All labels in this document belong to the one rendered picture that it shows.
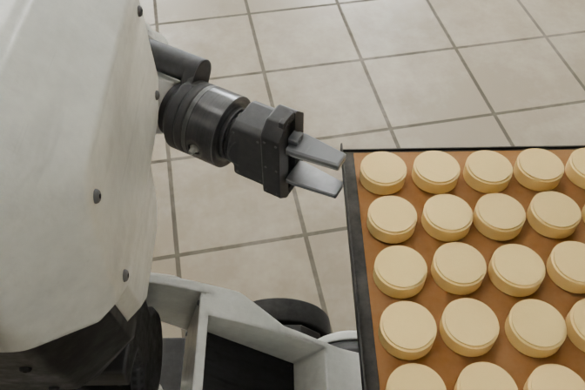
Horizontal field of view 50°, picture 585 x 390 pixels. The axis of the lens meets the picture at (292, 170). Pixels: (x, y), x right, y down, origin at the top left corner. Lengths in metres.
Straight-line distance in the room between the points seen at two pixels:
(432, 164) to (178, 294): 0.31
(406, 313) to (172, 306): 0.28
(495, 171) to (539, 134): 1.12
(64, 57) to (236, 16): 1.76
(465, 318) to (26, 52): 0.42
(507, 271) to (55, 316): 0.42
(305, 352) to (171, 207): 0.85
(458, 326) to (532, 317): 0.07
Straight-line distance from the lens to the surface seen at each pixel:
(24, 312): 0.35
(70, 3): 0.40
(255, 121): 0.68
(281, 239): 1.47
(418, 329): 0.58
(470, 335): 0.58
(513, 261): 0.64
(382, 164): 0.68
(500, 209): 0.67
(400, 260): 0.61
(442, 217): 0.65
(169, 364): 1.16
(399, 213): 0.64
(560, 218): 0.69
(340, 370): 0.78
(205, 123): 0.70
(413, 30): 2.08
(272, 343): 0.76
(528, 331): 0.60
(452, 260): 0.62
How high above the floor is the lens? 1.21
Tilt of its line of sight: 49 degrees down
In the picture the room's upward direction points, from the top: straight up
